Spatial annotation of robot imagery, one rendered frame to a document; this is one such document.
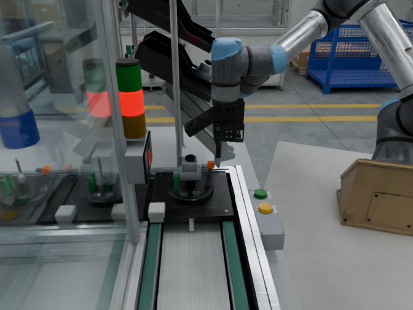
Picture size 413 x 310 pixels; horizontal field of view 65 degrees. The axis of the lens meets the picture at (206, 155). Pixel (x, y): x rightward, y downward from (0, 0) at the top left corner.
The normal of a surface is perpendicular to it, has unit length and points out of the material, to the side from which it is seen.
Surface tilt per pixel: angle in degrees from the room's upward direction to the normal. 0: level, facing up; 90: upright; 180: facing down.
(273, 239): 90
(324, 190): 0
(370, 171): 90
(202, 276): 0
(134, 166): 90
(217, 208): 0
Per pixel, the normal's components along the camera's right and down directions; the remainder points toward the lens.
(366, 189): -0.26, 0.47
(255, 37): 0.04, 0.48
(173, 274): 0.00, -0.88
